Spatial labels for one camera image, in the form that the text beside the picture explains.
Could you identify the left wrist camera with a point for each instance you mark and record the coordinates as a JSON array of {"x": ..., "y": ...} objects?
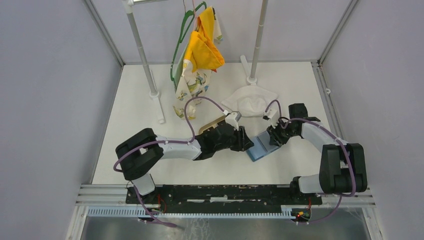
[{"x": 233, "y": 119}]

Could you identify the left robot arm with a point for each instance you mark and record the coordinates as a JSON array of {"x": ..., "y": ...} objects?
[{"x": 138, "y": 154}]

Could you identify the beige oval tray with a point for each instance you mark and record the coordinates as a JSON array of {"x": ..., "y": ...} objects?
[{"x": 212, "y": 124}]

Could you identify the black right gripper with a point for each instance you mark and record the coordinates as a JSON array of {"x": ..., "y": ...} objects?
[{"x": 275, "y": 139}]

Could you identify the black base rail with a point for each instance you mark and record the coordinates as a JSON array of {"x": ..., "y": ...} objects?
[{"x": 227, "y": 199}]

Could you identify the left rack pole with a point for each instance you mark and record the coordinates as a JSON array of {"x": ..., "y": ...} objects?
[{"x": 154, "y": 93}]

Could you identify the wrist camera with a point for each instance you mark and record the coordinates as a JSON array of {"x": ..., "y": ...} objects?
[
  {"x": 233, "y": 119},
  {"x": 272, "y": 116}
]

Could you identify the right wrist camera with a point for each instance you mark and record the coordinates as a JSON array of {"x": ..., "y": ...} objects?
[{"x": 272, "y": 116}]

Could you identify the right rack pole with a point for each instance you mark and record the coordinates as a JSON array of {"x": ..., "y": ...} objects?
[{"x": 250, "y": 70}]

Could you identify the white crumpled cloth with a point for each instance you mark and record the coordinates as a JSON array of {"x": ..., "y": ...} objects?
[{"x": 250, "y": 100}]

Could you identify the blue leather card holder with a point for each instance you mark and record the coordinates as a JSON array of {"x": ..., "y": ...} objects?
[{"x": 262, "y": 147}]

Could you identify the yellow hanging cloth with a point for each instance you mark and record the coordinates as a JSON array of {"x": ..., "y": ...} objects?
[{"x": 202, "y": 52}]

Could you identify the rack pole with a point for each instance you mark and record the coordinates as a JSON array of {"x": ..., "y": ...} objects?
[
  {"x": 154, "y": 93},
  {"x": 250, "y": 70}
]

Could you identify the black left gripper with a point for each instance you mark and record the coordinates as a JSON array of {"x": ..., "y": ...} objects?
[{"x": 243, "y": 142}]

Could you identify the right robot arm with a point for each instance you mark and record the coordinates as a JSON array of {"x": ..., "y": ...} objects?
[{"x": 342, "y": 169}]

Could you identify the green clothes hanger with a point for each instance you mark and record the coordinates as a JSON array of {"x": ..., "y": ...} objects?
[{"x": 187, "y": 21}]

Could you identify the dinosaur print hanging cloth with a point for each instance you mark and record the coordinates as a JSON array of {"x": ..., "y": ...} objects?
[{"x": 190, "y": 84}]

